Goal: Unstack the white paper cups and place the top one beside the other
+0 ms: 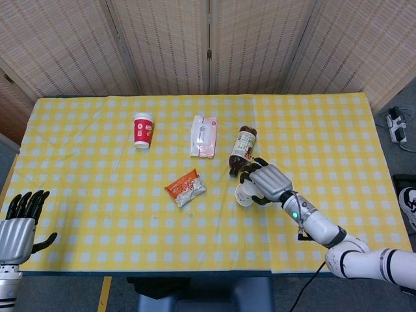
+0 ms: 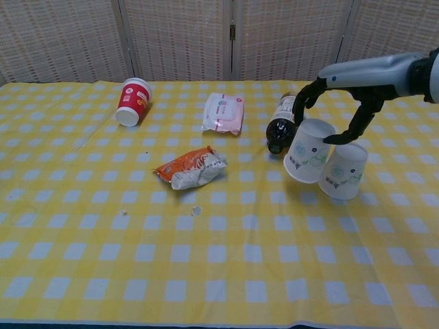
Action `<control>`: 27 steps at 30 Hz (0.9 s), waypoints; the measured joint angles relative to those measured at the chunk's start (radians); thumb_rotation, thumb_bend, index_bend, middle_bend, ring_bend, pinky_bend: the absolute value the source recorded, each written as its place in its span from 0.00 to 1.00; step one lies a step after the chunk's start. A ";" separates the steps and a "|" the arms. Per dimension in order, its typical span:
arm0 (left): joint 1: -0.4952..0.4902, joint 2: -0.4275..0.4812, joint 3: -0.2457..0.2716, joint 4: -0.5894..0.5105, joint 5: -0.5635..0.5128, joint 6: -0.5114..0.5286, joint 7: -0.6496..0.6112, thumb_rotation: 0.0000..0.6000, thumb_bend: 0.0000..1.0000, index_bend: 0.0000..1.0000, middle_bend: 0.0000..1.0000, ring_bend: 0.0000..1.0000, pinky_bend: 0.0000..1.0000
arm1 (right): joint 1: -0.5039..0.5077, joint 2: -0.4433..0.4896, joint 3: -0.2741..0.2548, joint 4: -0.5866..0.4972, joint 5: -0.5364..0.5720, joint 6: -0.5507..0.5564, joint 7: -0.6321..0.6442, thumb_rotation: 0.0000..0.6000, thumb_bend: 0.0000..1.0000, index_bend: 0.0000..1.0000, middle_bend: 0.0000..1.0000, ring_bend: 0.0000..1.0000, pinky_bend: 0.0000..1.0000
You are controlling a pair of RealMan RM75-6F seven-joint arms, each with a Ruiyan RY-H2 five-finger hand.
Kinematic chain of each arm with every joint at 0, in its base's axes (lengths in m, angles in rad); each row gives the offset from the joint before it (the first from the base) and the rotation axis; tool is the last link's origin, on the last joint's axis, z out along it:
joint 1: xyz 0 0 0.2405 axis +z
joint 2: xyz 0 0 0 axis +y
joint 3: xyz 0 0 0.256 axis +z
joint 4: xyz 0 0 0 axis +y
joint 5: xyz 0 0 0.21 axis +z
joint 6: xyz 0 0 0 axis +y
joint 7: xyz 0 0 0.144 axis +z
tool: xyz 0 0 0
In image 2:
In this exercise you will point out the pink wet wipes pack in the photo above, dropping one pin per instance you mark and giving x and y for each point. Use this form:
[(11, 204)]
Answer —
[(223, 113)]

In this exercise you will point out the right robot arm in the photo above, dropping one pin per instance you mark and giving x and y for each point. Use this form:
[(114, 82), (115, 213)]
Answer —
[(433, 75)]

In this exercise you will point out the orange crumpled snack wrapper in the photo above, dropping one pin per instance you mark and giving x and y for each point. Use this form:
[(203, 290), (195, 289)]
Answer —
[(192, 168)]

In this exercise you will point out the brass screen hinge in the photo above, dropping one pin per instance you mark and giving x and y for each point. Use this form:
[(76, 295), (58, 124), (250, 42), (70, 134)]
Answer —
[(232, 31)]

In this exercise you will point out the dark glass bottle with label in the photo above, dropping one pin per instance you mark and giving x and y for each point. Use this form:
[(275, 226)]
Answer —
[(279, 132)]

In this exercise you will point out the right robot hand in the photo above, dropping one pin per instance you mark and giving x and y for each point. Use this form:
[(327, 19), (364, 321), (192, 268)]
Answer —
[(374, 77)]

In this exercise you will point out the yellow checkered tablecloth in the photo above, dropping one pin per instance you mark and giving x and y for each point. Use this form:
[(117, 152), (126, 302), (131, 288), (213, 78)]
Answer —
[(219, 253)]

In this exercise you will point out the white floral paper cup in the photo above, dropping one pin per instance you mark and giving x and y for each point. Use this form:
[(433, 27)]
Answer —
[(308, 154), (344, 174)]

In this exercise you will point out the red paper cup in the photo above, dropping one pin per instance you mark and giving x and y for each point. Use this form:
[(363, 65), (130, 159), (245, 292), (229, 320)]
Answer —
[(134, 97)]

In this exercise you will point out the woven folding screen panel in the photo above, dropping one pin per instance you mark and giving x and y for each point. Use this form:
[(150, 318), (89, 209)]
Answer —
[(384, 31), (291, 37), (178, 37), (58, 41)]

